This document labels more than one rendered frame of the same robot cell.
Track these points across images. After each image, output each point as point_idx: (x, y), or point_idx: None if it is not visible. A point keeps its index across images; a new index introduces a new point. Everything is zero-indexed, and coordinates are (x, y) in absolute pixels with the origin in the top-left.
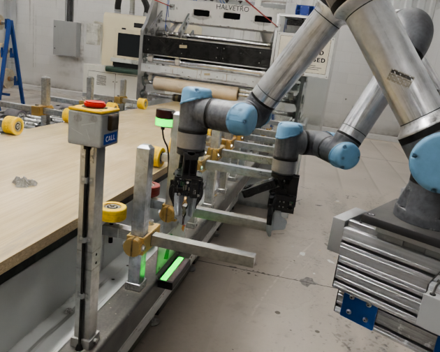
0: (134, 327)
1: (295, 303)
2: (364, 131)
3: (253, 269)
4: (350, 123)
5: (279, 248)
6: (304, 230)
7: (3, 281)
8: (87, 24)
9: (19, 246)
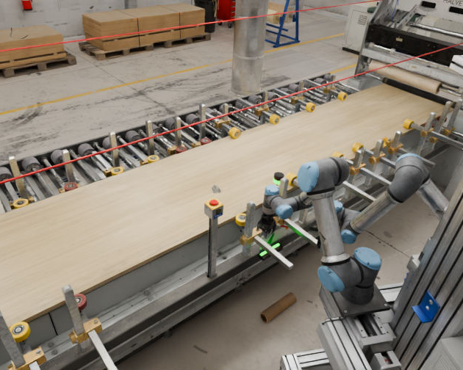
0: (239, 272)
1: (397, 277)
2: (361, 228)
3: (386, 241)
4: (354, 222)
5: (422, 229)
6: None
7: (190, 241)
8: None
9: (194, 233)
